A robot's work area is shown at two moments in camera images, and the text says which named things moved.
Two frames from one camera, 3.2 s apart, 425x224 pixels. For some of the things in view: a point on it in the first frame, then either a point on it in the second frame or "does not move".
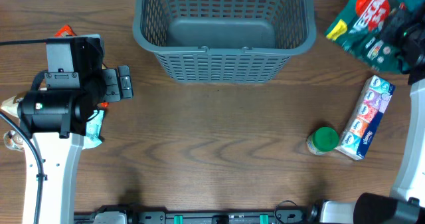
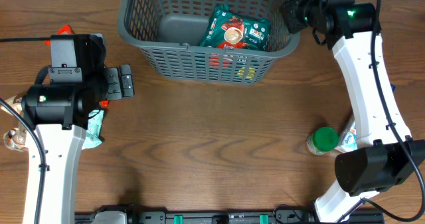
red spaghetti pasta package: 67,30 does not move
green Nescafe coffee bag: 361,28 to 226,30
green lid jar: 323,139 does not move
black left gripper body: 107,83 does not move
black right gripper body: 394,26 to 295,14
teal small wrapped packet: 93,129 does not move
